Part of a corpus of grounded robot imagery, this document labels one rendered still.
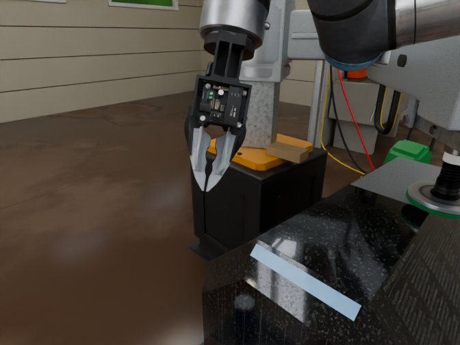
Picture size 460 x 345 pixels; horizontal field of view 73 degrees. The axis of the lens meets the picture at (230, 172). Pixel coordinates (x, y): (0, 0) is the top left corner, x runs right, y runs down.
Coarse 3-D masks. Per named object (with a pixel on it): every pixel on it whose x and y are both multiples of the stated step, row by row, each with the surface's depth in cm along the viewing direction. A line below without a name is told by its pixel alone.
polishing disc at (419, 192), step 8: (416, 184) 110; (424, 184) 110; (432, 184) 110; (408, 192) 106; (416, 192) 104; (424, 192) 104; (416, 200) 101; (424, 200) 100; (432, 200) 100; (440, 200) 100; (432, 208) 97; (440, 208) 95; (448, 208) 95; (456, 208) 95
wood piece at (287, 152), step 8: (272, 144) 166; (280, 144) 166; (288, 144) 166; (272, 152) 163; (280, 152) 160; (288, 152) 157; (296, 152) 156; (304, 152) 156; (288, 160) 159; (296, 160) 156
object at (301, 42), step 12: (276, 12) 141; (288, 12) 144; (300, 12) 144; (276, 24) 143; (288, 24) 146; (300, 24) 145; (312, 24) 144; (264, 36) 145; (276, 36) 146; (288, 36) 149; (300, 36) 146; (312, 36) 145; (264, 48) 147; (276, 48) 148; (288, 48) 151; (300, 48) 149; (312, 48) 148; (252, 60) 150; (264, 60) 149; (276, 60) 150; (288, 60) 156
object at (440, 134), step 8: (416, 112) 113; (408, 120) 113; (416, 120) 112; (424, 120) 106; (424, 128) 106; (432, 128) 99; (440, 128) 96; (432, 136) 101; (440, 136) 96; (448, 136) 92; (456, 136) 88; (448, 144) 92; (456, 144) 88
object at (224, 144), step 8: (224, 136) 45; (232, 136) 45; (216, 144) 45; (224, 144) 45; (232, 144) 45; (216, 152) 45; (224, 152) 43; (216, 160) 45; (224, 160) 41; (216, 168) 45; (224, 168) 42; (208, 176) 47; (216, 176) 45; (208, 184) 45
